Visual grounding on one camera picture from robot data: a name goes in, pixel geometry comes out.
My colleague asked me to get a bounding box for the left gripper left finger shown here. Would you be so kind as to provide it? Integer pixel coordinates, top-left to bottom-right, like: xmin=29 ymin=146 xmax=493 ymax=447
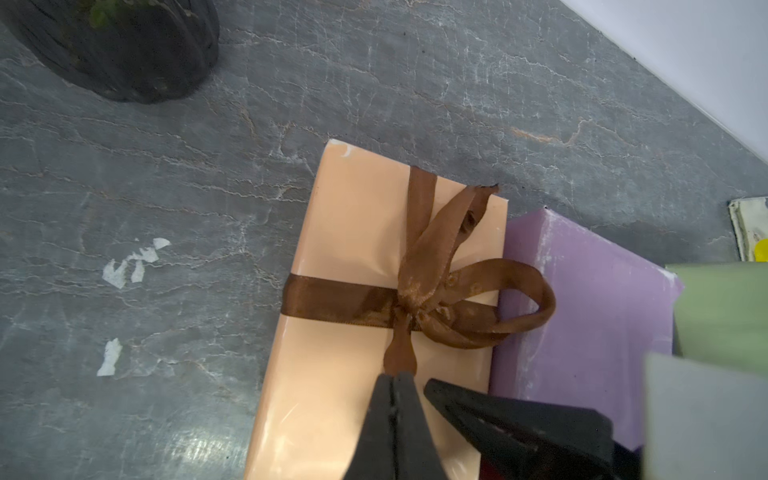
xmin=343 ymin=374 xmax=396 ymax=480

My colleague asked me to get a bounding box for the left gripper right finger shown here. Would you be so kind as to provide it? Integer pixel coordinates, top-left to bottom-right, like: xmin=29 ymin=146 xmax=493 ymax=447
xmin=392 ymin=372 xmax=447 ymax=480

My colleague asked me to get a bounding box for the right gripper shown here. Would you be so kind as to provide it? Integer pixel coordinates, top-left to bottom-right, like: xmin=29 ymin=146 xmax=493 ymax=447
xmin=424 ymin=379 xmax=643 ymax=480

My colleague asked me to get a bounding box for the orange gift box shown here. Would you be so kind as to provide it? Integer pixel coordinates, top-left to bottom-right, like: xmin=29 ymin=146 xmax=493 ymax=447
xmin=243 ymin=139 xmax=510 ymax=480

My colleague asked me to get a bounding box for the brown ribbon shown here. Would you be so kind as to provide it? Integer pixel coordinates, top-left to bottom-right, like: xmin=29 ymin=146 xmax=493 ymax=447
xmin=281 ymin=167 xmax=556 ymax=376

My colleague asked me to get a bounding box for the purple gift box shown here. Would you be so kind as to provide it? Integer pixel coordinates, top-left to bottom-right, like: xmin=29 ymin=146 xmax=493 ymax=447
xmin=489 ymin=208 xmax=684 ymax=450

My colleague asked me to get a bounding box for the green gift box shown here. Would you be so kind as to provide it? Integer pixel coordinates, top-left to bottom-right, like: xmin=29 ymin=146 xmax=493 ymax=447
xmin=667 ymin=262 xmax=767 ymax=377

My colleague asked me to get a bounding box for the yellow ribbon of red box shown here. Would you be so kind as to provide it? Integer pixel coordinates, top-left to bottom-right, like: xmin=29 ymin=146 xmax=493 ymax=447
xmin=753 ymin=238 xmax=768 ymax=262

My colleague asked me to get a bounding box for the dark glass vase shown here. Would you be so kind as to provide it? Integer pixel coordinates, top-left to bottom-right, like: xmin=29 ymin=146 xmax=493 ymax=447
xmin=1 ymin=0 xmax=220 ymax=104

